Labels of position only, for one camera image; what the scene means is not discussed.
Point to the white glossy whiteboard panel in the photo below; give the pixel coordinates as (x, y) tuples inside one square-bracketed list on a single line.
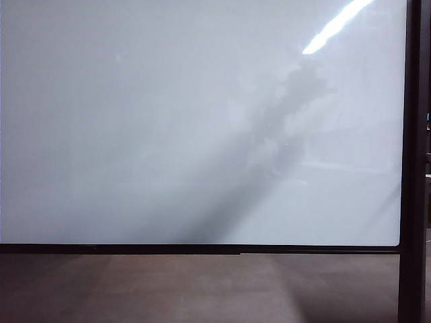
[(134, 134)]

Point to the dark device with blue light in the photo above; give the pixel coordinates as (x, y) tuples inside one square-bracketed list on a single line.
[(428, 121)]

